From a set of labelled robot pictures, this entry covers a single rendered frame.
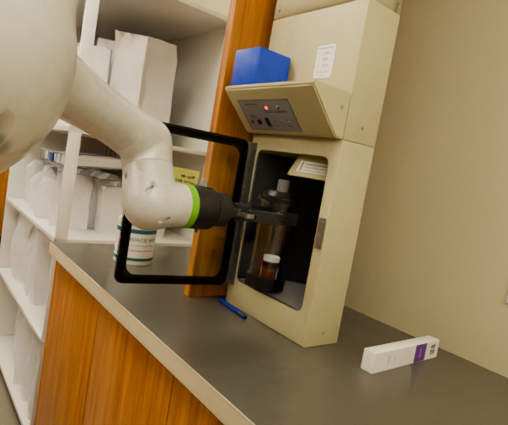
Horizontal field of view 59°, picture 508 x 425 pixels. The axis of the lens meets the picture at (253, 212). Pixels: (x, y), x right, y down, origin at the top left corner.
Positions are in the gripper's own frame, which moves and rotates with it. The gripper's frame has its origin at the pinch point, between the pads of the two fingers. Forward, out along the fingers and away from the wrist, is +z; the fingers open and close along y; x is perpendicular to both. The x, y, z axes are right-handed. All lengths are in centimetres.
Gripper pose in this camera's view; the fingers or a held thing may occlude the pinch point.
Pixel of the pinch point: (275, 215)
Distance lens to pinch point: 112.2
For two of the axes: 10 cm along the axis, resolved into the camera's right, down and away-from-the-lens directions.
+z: 7.5, 0.8, 6.6
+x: -1.8, 9.8, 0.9
